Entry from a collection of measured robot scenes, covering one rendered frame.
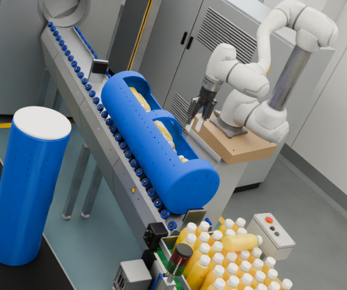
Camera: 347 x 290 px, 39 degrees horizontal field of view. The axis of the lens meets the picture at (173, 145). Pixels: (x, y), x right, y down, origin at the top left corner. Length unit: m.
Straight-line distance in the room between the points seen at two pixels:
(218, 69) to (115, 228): 1.76
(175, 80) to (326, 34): 2.39
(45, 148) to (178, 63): 2.43
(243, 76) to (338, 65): 2.97
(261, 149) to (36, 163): 1.27
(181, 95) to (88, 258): 1.92
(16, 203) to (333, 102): 3.35
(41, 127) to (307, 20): 1.37
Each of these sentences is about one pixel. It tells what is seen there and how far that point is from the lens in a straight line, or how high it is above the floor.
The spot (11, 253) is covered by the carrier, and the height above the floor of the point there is 0.25.
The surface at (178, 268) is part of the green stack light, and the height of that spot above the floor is 1.20.
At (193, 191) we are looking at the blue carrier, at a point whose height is 1.10.
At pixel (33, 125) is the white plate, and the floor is 1.04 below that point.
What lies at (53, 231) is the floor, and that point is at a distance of 3.38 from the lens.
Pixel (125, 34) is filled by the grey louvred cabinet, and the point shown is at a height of 0.56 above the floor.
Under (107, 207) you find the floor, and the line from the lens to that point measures 3.67.
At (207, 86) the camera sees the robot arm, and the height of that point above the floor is 1.53.
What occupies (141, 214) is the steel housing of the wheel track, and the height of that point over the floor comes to 0.86.
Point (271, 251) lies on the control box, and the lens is 2.21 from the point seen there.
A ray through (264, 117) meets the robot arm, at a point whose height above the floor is 1.31.
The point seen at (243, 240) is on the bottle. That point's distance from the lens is 2.02.
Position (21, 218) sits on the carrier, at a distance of 2.66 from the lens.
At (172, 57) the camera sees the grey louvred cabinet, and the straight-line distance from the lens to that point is 4.63.
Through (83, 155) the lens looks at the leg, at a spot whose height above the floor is 0.56.
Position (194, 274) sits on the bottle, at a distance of 1.97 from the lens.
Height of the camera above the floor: 2.34
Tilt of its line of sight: 30 degrees down
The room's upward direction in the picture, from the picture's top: 22 degrees clockwise
